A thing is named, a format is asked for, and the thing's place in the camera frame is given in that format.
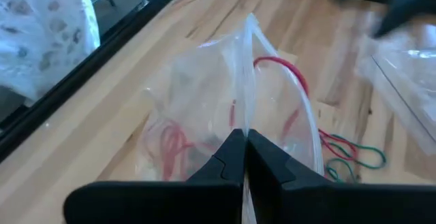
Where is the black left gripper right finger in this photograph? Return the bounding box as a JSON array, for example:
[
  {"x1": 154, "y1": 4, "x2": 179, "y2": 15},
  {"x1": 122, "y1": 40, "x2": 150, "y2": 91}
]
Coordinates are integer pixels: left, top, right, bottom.
[{"x1": 245, "y1": 128, "x2": 436, "y2": 224}]

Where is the green rubber bands heap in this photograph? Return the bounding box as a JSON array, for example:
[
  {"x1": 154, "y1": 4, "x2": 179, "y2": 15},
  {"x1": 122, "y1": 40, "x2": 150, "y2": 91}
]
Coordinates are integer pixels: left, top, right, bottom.
[{"x1": 323, "y1": 133, "x2": 388, "y2": 184}]

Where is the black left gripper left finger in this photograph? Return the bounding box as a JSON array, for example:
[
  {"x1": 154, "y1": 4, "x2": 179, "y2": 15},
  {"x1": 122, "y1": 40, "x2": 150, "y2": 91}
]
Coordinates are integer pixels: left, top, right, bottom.
[{"x1": 63, "y1": 128, "x2": 247, "y2": 224}]

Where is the white floral curtain cloth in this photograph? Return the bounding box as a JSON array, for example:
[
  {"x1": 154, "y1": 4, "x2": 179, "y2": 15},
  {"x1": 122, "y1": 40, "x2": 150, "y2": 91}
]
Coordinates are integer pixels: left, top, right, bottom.
[{"x1": 0, "y1": 0, "x2": 102, "y2": 102}]

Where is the clear plastic zip bag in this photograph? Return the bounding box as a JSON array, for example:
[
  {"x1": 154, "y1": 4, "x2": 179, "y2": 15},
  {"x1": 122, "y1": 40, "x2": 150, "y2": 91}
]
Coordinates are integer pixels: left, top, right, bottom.
[
  {"x1": 354, "y1": 11, "x2": 436, "y2": 155},
  {"x1": 134, "y1": 12, "x2": 325, "y2": 224}
]

